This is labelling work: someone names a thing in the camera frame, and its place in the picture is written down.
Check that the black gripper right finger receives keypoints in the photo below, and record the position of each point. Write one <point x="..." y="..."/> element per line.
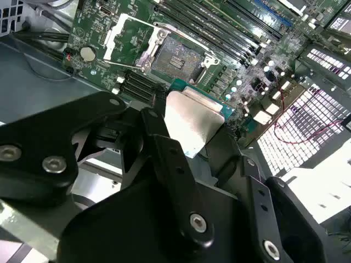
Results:
<point x="290" y="219"/>

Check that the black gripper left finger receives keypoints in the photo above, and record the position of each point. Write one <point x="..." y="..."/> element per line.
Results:
<point x="35" y="142"/>

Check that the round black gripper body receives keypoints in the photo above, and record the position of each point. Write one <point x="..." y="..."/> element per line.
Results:
<point x="123" y="233"/>

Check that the metal socket cover frame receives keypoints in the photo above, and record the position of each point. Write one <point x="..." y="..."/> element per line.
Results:
<point x="111" y="41"/>

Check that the silver CPU green edge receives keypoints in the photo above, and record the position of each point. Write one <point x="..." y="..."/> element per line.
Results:
<point x="189" y="117"/>

